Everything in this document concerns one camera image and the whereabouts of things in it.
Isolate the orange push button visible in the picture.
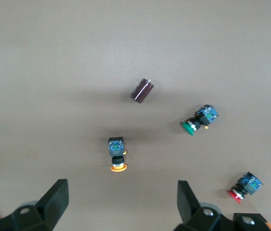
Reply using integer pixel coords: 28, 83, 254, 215
107, 136, 128, 173

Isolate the green push button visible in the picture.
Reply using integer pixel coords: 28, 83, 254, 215
180, 103, 219, 136

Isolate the red push button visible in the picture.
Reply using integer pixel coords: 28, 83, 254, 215
227, 171, 264, 205

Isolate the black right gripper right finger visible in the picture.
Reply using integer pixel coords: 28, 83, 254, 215
173, 180, 234, 231

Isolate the maroon cylindrical capacitor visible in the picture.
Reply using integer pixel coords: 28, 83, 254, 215
129, 77, 155, 105

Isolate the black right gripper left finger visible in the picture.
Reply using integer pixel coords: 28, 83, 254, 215
0, 179, 69, 231

